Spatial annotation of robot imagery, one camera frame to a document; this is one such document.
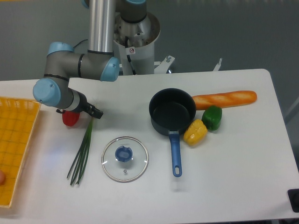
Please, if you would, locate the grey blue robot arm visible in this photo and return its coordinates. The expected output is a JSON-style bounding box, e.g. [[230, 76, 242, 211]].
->
[[33, 0, 147, 119]]

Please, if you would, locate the yellow bell pepper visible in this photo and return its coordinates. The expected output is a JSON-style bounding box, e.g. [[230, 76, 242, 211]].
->
[[183, 119, 207, 146]]

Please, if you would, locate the red bell pepper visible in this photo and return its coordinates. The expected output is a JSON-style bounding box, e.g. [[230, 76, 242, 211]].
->
[[62, 111, 80, 127]]

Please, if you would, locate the black corner device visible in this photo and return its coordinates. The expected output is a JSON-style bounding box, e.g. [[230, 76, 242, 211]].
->
[[287, 189, 299, 213]]

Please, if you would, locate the orange object in basket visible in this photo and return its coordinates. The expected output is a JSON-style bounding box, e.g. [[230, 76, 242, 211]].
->
[[0, 170, 6, 185]]

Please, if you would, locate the glass pot lid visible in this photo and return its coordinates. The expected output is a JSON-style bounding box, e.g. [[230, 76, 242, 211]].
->
[[101, 136, 149, 183]]

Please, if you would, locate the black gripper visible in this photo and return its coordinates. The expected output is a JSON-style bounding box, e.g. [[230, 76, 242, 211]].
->
[[56, 92, 104, 119]]

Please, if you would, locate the white metal bracket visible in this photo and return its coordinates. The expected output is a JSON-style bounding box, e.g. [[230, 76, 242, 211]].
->
[[213, 58, 222, 71]]

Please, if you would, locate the green bell pepper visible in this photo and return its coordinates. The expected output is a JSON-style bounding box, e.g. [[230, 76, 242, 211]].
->
[[201, 105, 222, 131]]

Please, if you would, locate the black saucepan blue handle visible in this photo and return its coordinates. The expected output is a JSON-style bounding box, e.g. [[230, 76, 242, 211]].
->
[[149, 88, 196, 177]]

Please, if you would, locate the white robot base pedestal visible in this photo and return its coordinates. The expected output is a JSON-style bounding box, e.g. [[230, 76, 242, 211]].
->
[[114, 13, 160, 76]]

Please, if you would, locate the yellow woven basket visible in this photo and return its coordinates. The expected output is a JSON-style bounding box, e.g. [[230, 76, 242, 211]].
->
[[0, 97, 41, 208]]

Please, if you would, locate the white base foot bracket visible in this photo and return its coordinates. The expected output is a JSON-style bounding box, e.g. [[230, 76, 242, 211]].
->
[[154, 55, 175, 74]]

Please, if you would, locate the green onion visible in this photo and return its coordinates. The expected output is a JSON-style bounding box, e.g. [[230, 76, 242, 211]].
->
[[67, 119, 93, 186]]

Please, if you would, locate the orange baguette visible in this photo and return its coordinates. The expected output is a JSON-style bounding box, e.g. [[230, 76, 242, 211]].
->
[[192, 90, 257, 110]]

